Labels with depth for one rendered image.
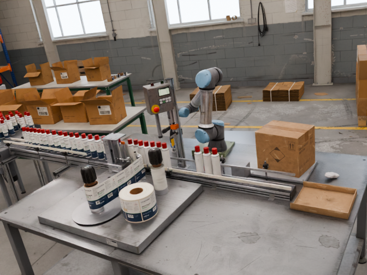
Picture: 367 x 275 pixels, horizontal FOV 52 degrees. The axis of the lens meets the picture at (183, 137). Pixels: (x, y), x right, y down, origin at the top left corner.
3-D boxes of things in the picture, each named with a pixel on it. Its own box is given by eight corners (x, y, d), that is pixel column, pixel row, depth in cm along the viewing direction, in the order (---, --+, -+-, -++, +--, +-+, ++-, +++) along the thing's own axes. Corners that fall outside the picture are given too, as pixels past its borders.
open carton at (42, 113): (24, 127, 453) (15, 97, 440) (48, 114, 492) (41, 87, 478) (50, 127, 439) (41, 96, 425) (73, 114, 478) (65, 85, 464)
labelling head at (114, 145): (108, 171, 279) (101, 138, 270) (120, 163, 289) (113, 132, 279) (123, 173, 271) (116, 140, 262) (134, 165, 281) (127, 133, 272)
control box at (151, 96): (147, 112, 264) (142, 85, 257) (169, 106, 269) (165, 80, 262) (151, 115, 255) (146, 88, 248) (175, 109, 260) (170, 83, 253)
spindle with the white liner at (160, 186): (152, 194, 238) (143, 151, 227) (160, 187, 245) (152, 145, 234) (163, 196, 233) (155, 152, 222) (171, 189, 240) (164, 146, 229)
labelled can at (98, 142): (97, 160, 302) (91, 136, 295) (101, 157, 306) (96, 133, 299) (102, 160, 299) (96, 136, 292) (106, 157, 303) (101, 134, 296)
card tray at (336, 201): (290, 208, 211) (289, 202, 209) (303, 186, 230) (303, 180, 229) (348, 219, 194) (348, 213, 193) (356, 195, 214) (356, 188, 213)
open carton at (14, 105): (-2, 127, 470) (-12, 99, 457) (22, 115, 509) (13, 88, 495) (22, 126, 457) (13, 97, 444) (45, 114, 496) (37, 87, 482)
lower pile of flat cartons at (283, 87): (262, 101, 674) (261, 90, 666) (269, 93, 718) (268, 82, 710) (299, 101, 645) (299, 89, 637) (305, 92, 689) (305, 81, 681)
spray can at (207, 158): (203, 177, 249) (200, 148, 242) (207, 173, 253) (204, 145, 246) (211, 178, 246) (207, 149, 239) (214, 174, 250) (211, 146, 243)
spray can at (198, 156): (195, 175, 253) (191, 147, 246) (199, 172, 257) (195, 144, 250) (202, 176, 250) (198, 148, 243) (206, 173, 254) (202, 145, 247)
